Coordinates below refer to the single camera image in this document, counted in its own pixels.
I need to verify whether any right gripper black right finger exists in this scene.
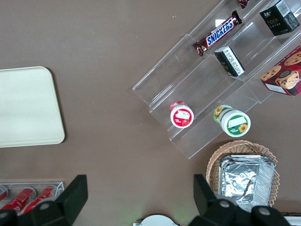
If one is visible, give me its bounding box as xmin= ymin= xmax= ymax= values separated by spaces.
xmin=188 ymin=173 xmax=289 ymax=226

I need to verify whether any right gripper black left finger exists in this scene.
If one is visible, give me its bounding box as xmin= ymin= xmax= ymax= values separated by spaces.
xmin=0 ymin=174 xmax=89 ymax=226

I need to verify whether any aluminium foil tray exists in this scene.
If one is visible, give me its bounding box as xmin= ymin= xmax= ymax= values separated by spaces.
xmin=218 ymin=154 xmax=276 ymax=214

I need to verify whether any light tan wicker basket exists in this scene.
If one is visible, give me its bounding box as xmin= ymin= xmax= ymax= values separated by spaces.
xmin=206 ymin=140 xmax=280 ymax=209

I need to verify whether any beige rectangular tray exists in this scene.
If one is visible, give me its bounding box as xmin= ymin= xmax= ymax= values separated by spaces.
xmin=0 ymin=66 xmax=66 ymax=148

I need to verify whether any clear acrylic bottle rack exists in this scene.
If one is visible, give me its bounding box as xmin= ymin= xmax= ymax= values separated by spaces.
xmin=0 ymin=180 xmax=65 ymax=212

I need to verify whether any white rectangular snack bin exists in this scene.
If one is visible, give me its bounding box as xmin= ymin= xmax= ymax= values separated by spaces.
xmin=281 ymin=213 xmax=301 ymax=226

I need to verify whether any green lid yogurt cup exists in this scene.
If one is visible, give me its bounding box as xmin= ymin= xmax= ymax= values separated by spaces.
xmin=213 ymin=105 xmax=251 ymax=137

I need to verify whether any red lid yogurt cup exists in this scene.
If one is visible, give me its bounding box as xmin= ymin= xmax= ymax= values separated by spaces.
xmin=169 ymin=100 xmax=195 ymax=129

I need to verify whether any clear acrylic step display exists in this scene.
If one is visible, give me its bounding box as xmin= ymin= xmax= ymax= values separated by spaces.
xmin=132 ymin=0 xmax=301 ymax=160

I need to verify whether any small black carton box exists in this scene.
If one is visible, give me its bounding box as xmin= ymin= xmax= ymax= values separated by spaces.
xmin=259 ymin=0 xmax=301 ymax=37
xmin=214 ymin=46 xmax=246 ymax=78

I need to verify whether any red chocolate cookie box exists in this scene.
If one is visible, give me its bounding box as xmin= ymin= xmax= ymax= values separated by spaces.
xmin=260 ymin=46 xmax=301 ymax=97

